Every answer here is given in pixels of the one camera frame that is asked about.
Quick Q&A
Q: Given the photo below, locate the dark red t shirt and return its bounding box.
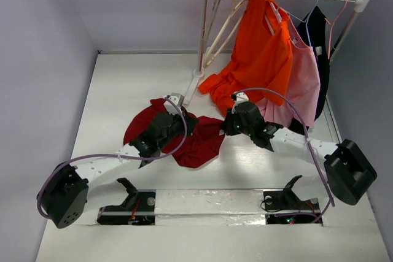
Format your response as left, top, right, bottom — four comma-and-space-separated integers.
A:
123, 98, 225, 169

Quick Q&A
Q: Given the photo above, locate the white plastic hanger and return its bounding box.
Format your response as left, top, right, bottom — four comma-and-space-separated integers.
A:
262, 1, 287, 36

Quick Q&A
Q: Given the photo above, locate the orange t shirt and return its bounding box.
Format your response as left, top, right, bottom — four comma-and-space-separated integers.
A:
198, 0, 293, 114

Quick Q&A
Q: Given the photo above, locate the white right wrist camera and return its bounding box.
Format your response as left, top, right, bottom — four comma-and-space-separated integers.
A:
231, 92, 249, 114

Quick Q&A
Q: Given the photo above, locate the pink wire hanger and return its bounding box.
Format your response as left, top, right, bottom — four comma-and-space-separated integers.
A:
324, 0, 350, 60

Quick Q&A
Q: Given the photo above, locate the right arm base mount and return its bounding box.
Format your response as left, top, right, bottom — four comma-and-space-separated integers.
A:
260, 175, 322, 225

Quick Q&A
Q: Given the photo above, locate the blue wire hanger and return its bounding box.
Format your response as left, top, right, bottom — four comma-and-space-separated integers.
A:
284, 0, 320, 48

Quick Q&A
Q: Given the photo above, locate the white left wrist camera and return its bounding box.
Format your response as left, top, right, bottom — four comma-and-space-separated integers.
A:
164, 93, 184, 115

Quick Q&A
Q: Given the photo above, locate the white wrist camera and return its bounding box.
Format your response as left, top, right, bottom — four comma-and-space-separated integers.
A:
164, 93, 184, 115
231, 92, 249, 114

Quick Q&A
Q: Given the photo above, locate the black t shirt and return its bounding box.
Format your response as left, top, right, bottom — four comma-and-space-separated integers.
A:
295, 7, 330, 120

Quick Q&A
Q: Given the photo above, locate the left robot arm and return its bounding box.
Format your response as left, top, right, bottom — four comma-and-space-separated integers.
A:
37, 110, 198, 229

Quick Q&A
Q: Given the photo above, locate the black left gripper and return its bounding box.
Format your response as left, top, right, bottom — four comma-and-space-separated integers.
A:
158, 107, 197, 148

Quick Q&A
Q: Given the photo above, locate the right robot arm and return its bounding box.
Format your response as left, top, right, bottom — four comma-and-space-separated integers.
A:
222, 101, 377, 206

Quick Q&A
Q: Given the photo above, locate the pink t shirt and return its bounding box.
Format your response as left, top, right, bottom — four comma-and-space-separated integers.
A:
257, 21, 320, 128

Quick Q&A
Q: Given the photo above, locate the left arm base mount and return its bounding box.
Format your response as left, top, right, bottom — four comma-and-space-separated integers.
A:
96, 177, 156, 226

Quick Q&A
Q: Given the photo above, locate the beige wooden hanger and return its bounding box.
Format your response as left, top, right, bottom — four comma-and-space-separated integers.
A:
202, 0, 248, 69

